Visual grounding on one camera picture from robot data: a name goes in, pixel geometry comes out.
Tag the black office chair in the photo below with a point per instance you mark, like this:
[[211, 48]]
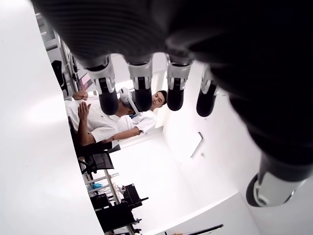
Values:
[[102, 160]]

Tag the computer monitor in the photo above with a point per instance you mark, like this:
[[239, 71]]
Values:
[[85, 80]]

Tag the black equipment rack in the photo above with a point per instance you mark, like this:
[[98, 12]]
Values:
[[117, 213]]

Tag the seated person white shirt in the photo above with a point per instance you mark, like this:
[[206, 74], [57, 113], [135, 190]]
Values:
[[100, 122]]

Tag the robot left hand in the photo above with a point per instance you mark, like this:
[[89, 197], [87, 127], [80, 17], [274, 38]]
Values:
[[220, 36]]

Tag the white VR headset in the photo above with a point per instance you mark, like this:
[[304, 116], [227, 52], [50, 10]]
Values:
[[124, 94]]

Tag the standing person black trousers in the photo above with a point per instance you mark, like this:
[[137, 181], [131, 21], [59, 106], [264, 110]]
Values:
[[139, 122]]

